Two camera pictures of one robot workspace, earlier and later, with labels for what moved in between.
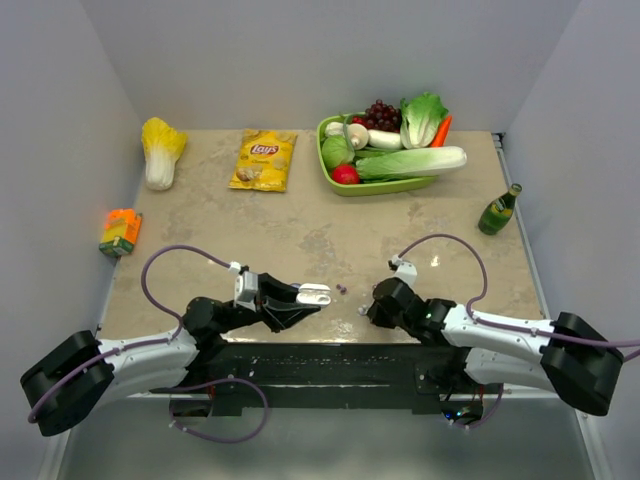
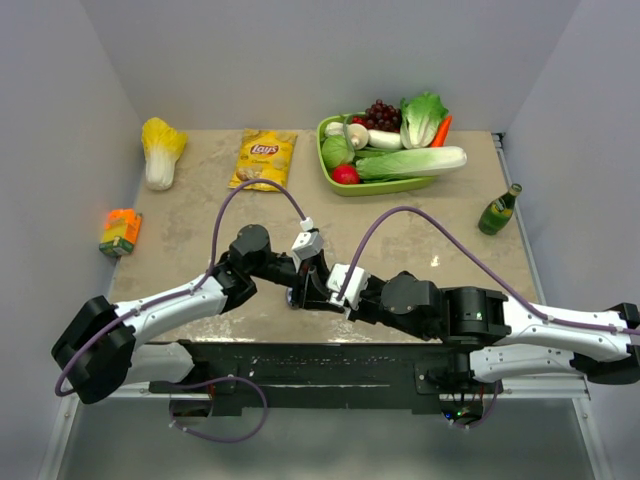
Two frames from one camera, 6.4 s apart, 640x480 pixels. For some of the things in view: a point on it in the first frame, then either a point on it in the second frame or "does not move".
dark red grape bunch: [383, 117] does not move
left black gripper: [276, 304] -> [311, 291]
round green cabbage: [337, 151] does not move
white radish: [384, 139] does not move
